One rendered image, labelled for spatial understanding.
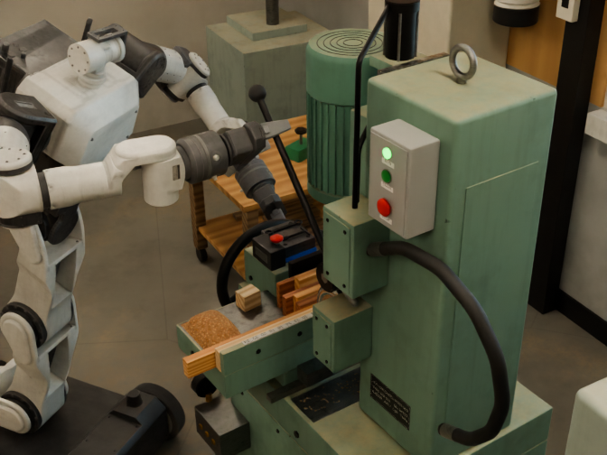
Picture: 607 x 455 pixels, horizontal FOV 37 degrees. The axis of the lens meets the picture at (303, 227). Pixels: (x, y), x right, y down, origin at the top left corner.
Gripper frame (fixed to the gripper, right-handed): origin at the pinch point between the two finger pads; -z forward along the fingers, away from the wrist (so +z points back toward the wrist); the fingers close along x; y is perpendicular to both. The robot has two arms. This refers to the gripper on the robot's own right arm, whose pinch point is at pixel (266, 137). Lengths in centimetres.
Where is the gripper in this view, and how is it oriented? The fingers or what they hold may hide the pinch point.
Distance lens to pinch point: 178.2
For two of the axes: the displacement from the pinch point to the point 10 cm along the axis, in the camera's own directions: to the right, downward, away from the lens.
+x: -4.0, 2.8, 8.7
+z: -8.3, 3.0, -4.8
